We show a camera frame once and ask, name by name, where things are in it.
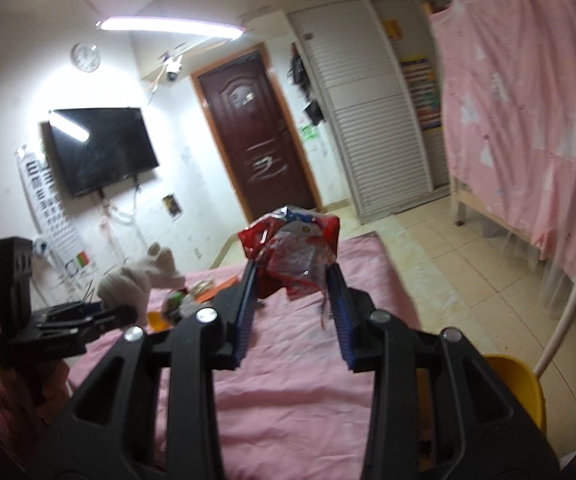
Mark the colourful wardrobe poster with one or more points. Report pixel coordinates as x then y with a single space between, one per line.
420 92

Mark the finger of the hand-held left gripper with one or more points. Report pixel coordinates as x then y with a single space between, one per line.
113 317

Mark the wooden bed frame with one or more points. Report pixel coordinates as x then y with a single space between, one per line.
463 200

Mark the eye chart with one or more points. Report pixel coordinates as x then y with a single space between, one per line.
55 220

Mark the red snack wrapper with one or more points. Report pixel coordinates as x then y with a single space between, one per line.
293 255

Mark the brown door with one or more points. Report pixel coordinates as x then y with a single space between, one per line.
258 135

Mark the white louvered wardrobe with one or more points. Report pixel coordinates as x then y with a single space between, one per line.
368 110

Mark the white paper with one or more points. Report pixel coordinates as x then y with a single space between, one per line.
128 285

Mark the black hanging bag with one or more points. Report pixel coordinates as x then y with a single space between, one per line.
298 72

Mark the white security camera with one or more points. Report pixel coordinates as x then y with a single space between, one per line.
173 70

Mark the wall socket hole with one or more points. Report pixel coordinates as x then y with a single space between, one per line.
173 207

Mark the yellow plastic bin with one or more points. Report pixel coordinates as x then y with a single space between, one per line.
513 390

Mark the ceiling tube light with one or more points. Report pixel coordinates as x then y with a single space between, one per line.
168 26

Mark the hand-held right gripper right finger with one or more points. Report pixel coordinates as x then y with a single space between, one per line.
342 331

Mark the wall-mounted television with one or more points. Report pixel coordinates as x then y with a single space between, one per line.
100 150

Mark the pink bed curtain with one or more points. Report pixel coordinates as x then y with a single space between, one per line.
523 110

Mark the crumpled colourful packet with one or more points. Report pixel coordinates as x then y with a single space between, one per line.
185 302

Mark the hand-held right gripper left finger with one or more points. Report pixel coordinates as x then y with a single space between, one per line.
246 331

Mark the pink tablecloth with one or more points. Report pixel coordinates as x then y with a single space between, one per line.
293 410

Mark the orange plastic bowl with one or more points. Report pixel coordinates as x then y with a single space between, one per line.
157 323

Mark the round wall clock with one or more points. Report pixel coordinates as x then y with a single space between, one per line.
86 57

